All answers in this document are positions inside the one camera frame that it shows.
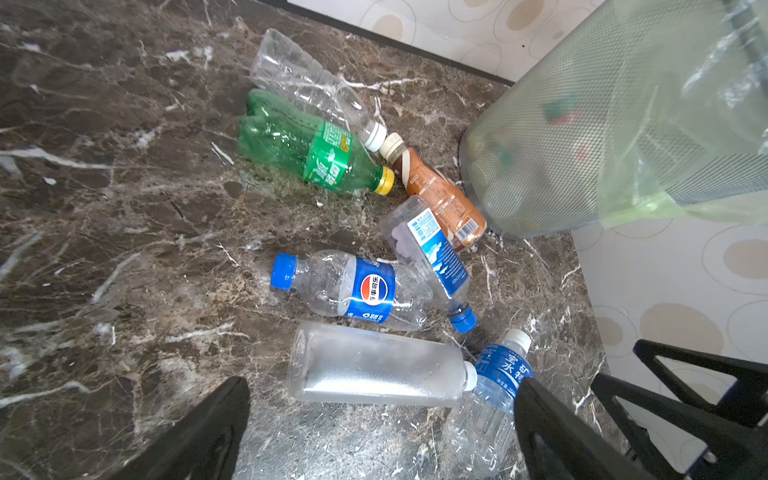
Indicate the Pepsi bottle blue cap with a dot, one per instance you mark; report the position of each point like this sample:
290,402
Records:
337,284

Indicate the blue label water bottle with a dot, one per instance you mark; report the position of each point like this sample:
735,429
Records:
417,239

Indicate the clear bottle blue label white cap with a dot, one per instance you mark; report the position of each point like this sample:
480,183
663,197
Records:
478,434

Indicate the clear crushed bottle white cap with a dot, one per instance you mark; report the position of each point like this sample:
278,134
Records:
283,68

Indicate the green Sprite bottle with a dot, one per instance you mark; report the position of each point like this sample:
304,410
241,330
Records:
274,133

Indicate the brown Nescafe bottle near bin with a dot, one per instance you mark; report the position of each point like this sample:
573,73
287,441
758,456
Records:
459,219

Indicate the square clear frosted bottle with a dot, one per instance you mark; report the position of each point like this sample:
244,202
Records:
336,364

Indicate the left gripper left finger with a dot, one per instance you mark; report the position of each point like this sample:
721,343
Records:
204,444

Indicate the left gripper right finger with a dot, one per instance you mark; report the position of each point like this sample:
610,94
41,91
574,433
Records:
558,445

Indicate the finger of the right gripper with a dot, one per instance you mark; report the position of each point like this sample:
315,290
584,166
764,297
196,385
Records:
702,389
740,452

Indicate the mesh bin with green liner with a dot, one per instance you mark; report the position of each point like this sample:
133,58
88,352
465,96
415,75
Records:
647,110

